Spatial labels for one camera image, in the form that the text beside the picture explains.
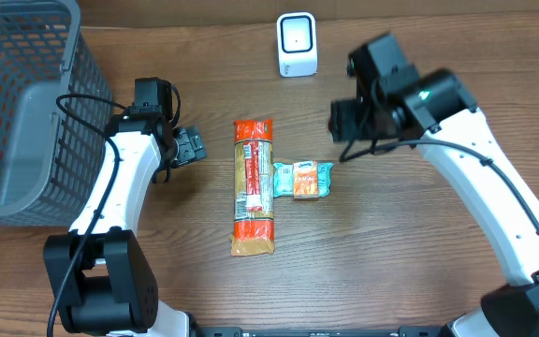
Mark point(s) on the orange tissue pack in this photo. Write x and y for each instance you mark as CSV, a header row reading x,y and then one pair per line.
x,y
305,179

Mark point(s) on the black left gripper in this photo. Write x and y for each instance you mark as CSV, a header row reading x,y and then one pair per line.
x,y
190,146

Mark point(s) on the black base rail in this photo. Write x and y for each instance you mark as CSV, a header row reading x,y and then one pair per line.
x,y
403,331

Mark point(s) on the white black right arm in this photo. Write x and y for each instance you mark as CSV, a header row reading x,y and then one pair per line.
x,y
436,114

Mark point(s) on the teal tissue pack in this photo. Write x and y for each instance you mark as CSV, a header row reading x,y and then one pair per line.
x,y
283,179

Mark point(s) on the grey plastic basket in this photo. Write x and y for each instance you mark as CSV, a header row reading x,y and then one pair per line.
x,y
54,100

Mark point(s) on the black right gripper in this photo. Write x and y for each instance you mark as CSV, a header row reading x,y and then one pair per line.
x,y
342,122

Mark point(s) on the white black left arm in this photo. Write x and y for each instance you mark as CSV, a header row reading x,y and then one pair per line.
x,y
102,282

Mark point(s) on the white barcode scanner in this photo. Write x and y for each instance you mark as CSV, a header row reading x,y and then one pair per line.
x,y
297,44

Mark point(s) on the orange pasta package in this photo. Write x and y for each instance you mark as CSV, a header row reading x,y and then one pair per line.
x,y
253,230

